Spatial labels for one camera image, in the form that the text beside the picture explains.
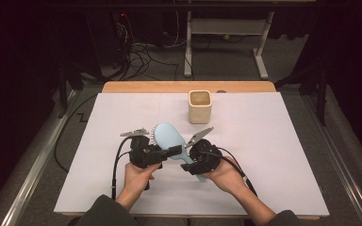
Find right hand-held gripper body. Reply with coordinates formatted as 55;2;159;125
184;126;224;173

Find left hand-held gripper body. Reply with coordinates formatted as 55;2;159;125
120;127;171;170

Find light blue hairbrush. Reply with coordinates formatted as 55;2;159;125
150;121;207;183

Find beige square cup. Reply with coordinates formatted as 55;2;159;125
188;89;213;125

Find person's left hand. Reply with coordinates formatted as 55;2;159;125
119;161;163;203

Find person's right hand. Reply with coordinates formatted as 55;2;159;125
201;155;250;196

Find white table mat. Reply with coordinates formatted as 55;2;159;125
53;91;330;218

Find person's legs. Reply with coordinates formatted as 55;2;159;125
136;216;248;226

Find black stand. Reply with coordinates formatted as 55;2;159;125
274;59;329;126
58;60;84;119

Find dark computer tower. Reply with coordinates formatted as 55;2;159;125
86;10;130;69

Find left hand-held gripper cable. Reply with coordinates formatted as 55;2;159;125
110;136;134;202

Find hand-held gripper cable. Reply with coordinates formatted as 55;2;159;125
216;147;258;198
110;136;134;202

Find right hand-held gripper cable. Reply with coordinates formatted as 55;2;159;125
216;147;258;198

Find black floor cable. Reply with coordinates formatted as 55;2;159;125
54;93;99;173

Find tangle of floor cables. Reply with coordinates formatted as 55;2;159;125
112;12;196;81

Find aluminium floor rail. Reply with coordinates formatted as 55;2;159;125
301;93;362;226
0;89;79;226

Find white metal desk frame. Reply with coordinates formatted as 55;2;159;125
183;10;276;80

